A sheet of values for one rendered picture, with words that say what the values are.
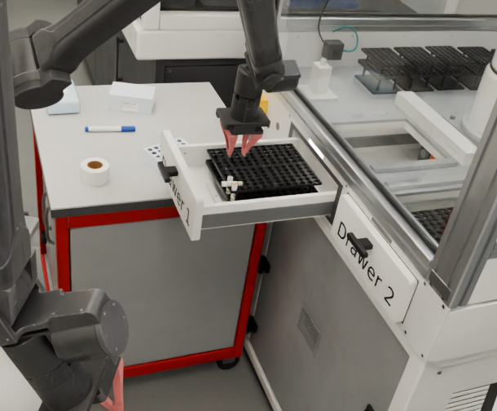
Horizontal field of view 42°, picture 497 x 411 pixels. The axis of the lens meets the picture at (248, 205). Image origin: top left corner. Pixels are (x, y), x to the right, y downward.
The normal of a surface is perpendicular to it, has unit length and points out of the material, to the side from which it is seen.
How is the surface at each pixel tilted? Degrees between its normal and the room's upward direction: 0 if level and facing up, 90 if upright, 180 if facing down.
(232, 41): 90
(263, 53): 124
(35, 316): 27
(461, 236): 90
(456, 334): 90
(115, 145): 0
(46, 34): 66
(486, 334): 90
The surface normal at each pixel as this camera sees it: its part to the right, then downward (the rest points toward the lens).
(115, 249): 0.34, 0.59
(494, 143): -0.93, 0.10
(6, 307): -0.10, 0.57
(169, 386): 0.14, -0.80
